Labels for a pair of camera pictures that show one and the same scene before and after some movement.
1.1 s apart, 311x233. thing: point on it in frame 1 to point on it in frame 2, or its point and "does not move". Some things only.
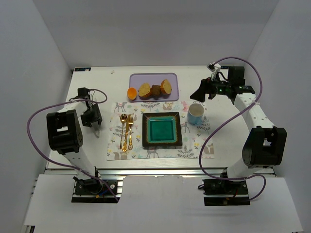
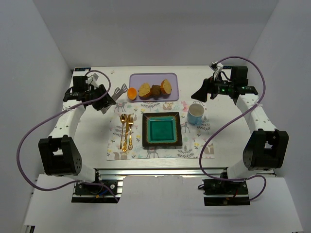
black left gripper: x=95 y=120 to x=96 y=96
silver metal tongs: x=95 y=127 to x=117 y=91
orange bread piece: x=131 y=93 does not move
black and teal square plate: x=161 y=129 does not move
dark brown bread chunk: x=155 y=91 does not move
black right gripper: x=207 y=86 does not move
